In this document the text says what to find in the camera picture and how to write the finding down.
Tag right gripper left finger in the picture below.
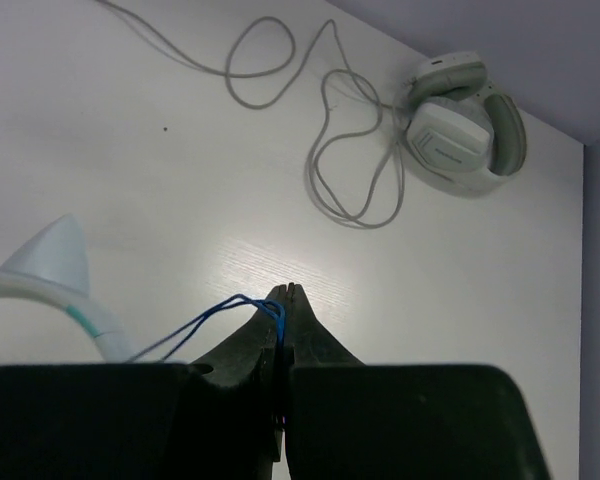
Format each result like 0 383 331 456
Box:
191 285 286 479

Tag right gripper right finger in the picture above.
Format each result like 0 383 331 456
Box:
282 283 363 479

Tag blue headphone cable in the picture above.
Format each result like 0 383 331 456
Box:
129 293 287 431

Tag teal cat-ear headphones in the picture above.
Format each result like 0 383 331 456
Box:
0 214 134 363

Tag white grey headphones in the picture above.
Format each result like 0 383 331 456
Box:
403 51 527 196

